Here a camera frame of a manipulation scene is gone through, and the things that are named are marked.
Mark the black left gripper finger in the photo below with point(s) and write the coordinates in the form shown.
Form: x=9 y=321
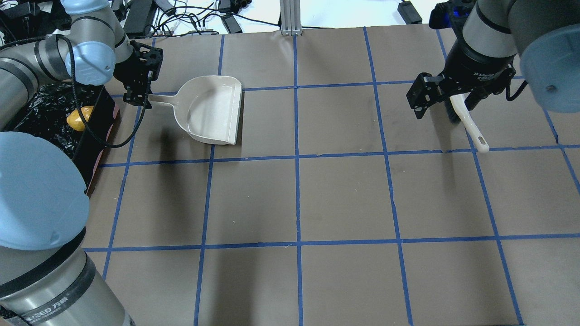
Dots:
x=137 y=90

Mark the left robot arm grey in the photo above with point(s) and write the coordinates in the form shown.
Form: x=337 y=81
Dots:
x=47 y=278

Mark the black power adapter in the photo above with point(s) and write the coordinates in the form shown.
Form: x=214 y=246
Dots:
x=408 y=12

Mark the beige plastic dustpan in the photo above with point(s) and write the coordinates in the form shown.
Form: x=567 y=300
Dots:
x=207 y=108

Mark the brown potato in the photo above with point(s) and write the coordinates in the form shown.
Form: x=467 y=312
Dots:
x=78 y=118

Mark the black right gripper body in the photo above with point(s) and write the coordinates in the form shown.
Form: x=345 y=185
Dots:
x=479 y=65

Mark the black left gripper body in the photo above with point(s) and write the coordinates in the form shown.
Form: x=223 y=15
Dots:
x=125 y=69

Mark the aluminium frame post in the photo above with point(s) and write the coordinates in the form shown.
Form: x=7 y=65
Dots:
x=291 y=24

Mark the bin with black trash bag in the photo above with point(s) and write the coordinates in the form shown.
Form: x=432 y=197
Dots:
x=45 y=117

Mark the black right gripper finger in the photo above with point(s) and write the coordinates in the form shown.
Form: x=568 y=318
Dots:
x=425 y=91
x=474 y=98

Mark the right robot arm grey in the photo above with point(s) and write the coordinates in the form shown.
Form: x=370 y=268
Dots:
x=503 y=46

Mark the beige hand brush black bristles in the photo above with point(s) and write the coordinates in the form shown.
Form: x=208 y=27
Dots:
x=458 y=106

